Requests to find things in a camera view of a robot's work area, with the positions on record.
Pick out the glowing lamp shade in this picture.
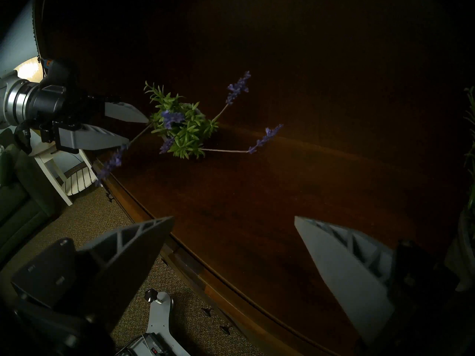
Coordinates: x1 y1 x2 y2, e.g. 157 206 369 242
13 57 46 83

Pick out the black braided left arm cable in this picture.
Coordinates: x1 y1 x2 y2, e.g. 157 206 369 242
14 121 35 156

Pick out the fake lavender plant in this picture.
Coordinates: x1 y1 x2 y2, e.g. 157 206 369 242
456 86 475 290
93 70 284 187

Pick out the black power strip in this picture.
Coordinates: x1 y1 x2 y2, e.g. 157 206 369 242
135 337 166 356

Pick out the right gripper gray left finger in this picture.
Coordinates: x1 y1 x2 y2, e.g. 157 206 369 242
11 216 175 334

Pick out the green sofa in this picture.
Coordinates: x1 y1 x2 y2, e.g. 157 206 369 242
0 129 56 263

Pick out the gray robot base plate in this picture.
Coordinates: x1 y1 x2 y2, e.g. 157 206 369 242
145 290 186 356

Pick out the dark wooden bookshelf cabinet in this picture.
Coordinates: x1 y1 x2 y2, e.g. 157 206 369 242
33 0 475 356

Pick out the right gripper gray right finger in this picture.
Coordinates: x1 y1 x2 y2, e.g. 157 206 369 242
294 216 461 347

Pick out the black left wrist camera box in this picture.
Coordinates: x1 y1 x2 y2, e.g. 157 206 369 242
39 59 80 89

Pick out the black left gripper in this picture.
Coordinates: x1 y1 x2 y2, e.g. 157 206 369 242
29 85 150 154

